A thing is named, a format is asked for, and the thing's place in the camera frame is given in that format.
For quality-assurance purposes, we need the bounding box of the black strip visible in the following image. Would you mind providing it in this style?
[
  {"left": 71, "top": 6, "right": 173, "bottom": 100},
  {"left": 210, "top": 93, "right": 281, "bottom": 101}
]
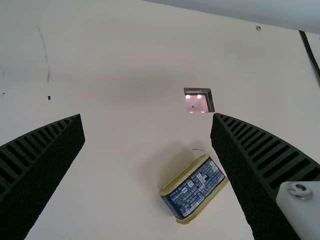
[{"left": 298, "top": 29, "right": 320, "bottom": 88}]

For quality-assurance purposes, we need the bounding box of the small square scanner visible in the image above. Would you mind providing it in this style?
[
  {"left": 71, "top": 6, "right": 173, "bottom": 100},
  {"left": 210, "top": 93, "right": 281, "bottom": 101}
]
[{"left": 183, "top": 87, "right": 216, "bottom": 115}]

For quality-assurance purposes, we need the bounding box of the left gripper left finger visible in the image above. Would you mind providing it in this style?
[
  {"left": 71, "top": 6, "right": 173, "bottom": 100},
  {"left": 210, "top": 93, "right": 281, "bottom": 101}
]
[{"left": 0, "top": 113, "right": 86, "bottom": 240}]

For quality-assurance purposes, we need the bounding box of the rectangular tin dark blue label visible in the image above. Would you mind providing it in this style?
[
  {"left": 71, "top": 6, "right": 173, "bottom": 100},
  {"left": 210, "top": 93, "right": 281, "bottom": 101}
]
[{"left": 159, "top": 154, "right": 230, "bottom": 225}]

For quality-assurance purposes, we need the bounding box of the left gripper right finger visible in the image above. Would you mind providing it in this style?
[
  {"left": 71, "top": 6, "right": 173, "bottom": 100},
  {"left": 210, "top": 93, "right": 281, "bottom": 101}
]
[{"left": 210, "top": 112, "right": 320, "bottom": 240}]

